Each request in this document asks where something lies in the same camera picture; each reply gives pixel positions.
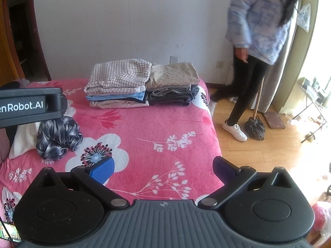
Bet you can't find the cream folded garment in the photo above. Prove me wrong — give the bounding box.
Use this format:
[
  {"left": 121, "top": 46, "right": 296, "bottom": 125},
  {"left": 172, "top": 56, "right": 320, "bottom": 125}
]
[{"left": 89, "top": 99, "right": 150, "bottom": 109}]

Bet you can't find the pink floral blanket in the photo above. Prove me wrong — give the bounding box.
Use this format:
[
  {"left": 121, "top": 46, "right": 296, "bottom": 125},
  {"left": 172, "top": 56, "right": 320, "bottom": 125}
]
[{"left": 0, "top": 79, "right": 226, "bottom": 238}]

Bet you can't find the beige curtain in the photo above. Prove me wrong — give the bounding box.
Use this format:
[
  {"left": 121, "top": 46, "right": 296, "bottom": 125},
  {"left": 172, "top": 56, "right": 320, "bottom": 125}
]
[{"left": 249, "top": 13, "right": 298, "bottom": 113}]

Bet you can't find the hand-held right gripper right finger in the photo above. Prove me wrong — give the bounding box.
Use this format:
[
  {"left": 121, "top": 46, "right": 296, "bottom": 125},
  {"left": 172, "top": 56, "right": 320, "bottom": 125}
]
[{"left": 197, "top": 156, "right": 294, "bottom": 210}]

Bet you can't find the dark plaid shirt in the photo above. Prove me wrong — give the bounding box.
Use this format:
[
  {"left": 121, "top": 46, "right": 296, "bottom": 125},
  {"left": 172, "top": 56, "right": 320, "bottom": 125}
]
[{"left": 36, "top": 116, "right": 84, "bottom": 161}]

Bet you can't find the pink plastic bag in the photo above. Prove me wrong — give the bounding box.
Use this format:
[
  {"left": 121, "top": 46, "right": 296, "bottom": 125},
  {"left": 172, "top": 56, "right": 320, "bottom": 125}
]
[{"left": 310, "top": 201, "right": 331, "bottom": 238}]

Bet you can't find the white plastic bag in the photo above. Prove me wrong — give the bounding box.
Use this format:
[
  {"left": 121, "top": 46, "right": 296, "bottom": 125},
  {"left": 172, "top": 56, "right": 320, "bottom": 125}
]
[{"left": 295, "top": 3, "right": 311, "bottom": 33}]

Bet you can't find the navy folded garment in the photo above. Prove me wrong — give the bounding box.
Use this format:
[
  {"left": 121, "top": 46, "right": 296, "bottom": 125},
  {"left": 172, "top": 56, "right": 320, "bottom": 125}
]
[{"left": 128, "top": 93, "right": 150, "bottom": 104}]

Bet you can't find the blue folded garment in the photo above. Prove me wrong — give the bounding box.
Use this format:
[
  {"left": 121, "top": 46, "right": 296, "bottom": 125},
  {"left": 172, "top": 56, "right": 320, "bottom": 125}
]
[{"left": 85, "top": 90, "right": 147, "bottom": 102}]

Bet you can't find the wooden wardrobe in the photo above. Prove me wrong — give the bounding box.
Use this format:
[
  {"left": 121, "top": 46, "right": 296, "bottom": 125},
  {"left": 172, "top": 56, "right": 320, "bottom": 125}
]
[{"left": 0, "top": 0, "right": 52, "bottom": 88}]

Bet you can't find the khaki folded garment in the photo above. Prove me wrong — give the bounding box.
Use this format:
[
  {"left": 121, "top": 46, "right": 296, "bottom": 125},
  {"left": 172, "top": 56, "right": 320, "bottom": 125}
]
[{"left": 146, "top": 62, "right": 200, "bottom": 92}]

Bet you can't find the grey mop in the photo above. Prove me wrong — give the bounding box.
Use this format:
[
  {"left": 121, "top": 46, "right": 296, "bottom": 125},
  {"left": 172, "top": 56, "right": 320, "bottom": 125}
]
[{"left": 244, "top": 77, "right": 267, "bottom": 142}]

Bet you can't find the smartphone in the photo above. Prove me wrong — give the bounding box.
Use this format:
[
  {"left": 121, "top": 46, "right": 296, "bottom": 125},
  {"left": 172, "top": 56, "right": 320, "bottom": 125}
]
[{"left": 0, "top": 220, "right": 23, "bottom": 244}]

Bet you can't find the white sneaker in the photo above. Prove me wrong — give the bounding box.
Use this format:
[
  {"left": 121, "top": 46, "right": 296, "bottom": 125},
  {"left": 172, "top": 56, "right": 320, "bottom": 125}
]
[{"left": 222, "top": 123, "right": 248, "bottom": 142}]

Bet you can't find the brown board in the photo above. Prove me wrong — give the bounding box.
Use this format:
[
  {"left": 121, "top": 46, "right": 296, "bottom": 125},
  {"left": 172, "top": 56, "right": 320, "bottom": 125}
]
[{"left": 262, "top": 112, "right": 287, "bottom": 130}]

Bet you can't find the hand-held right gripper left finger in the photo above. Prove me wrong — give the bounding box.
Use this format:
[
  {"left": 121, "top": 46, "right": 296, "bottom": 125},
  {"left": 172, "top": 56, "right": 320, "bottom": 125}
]
[{"left": 37, "top": 157, "right": 130, "bottom": 209}]

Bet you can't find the grey folded garment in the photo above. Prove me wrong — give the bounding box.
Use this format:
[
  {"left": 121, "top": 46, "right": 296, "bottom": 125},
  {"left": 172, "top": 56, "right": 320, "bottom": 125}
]
[{"left": 147, "top": 84, "right": 199, "bottom": 96}]

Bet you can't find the cream cloth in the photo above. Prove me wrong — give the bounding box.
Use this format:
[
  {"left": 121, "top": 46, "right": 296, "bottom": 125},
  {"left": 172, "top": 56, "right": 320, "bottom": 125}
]
[{"left": 8, "top": 120, "right": 43, "bottom": 160}]

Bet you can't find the beige houndstooth cardigan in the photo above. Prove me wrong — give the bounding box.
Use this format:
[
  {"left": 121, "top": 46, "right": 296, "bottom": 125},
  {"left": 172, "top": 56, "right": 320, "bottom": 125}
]
[{"left": 84, "top": 59, "right": 153, "bottom": 97}]

